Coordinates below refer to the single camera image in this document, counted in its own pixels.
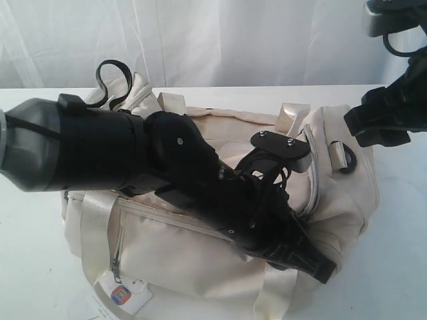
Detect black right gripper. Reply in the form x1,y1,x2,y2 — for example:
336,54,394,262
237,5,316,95
344,56,426,147

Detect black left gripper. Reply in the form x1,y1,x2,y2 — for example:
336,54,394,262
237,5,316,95
156,167,337,283

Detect beige fabric duffel bag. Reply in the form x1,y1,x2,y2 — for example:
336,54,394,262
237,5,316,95
59,69,383,320

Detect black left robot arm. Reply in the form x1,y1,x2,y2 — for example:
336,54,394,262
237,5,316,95
1,81,336,283

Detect white paper hang tag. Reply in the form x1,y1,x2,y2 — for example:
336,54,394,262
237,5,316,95
93,271,153,319

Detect white backdrop curtain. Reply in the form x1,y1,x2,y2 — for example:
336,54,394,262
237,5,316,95
1,1,408,89

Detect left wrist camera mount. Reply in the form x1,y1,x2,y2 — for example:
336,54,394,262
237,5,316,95
235,131,312,185

